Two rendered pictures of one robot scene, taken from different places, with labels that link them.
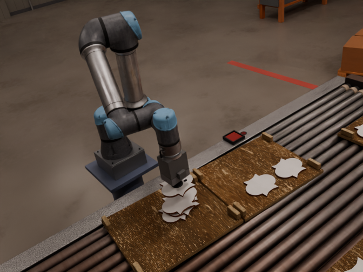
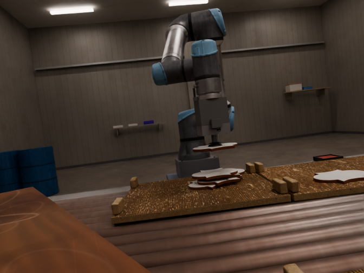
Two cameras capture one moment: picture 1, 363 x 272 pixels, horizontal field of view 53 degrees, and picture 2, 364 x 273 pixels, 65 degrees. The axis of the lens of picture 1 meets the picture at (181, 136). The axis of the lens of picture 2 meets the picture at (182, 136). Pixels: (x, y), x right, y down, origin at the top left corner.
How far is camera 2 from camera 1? 86 cm
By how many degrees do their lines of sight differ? 39
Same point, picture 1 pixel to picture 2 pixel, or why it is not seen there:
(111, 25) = (196, 14)
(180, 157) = (217, 101)
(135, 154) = (208, 159)
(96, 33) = (181, 19)
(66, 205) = not seen: hidden behind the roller
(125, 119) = (171, 61)
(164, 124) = (197, 48)
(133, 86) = not seen: hidden behind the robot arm
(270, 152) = not seen: outside the picture
